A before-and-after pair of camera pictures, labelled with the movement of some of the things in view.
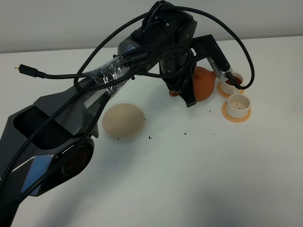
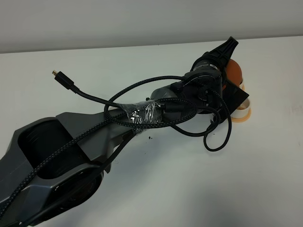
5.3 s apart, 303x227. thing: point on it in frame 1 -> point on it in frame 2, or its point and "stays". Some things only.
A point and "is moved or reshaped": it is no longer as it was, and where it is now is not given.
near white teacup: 238,106 stays
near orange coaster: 237,120 stays
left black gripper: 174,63 -> 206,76
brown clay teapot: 204,80 is moved or reshaped
